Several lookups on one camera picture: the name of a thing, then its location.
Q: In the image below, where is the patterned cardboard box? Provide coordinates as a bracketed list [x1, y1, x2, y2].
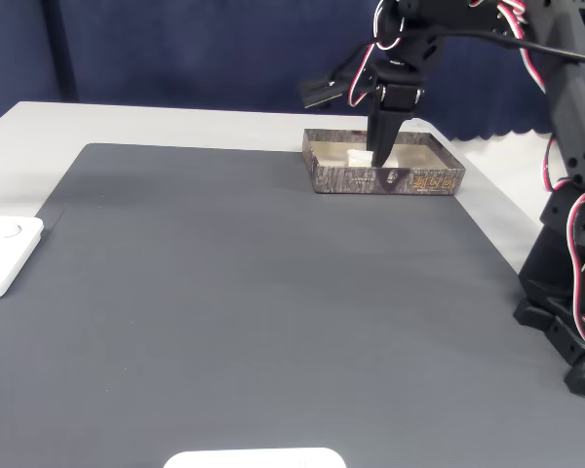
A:
[301, 128, 468, 197]

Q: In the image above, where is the dark blue fabric partition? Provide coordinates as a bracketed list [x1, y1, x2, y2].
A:
[0, 0, 585, 143]

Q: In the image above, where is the grey table mat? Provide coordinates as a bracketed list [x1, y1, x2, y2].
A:
[0, 141, 585, 468]

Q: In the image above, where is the white rounded device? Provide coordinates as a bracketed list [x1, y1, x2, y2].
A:
[163, 447, 347, 468]

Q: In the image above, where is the white tray with round dimples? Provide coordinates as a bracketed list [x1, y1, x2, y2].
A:
[0, 214, 45, 302]

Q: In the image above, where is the red white black servo cable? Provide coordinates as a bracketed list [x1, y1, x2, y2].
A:
[348, 0, 406, 109]
[542, 136, 585, 353]
[494, 0, 548, 95]

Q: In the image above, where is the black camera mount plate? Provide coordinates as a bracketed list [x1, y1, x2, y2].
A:
[299, 77, 348, 112]

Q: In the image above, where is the black camera cable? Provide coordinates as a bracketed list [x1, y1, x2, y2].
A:
[321, 28, 585, 89]

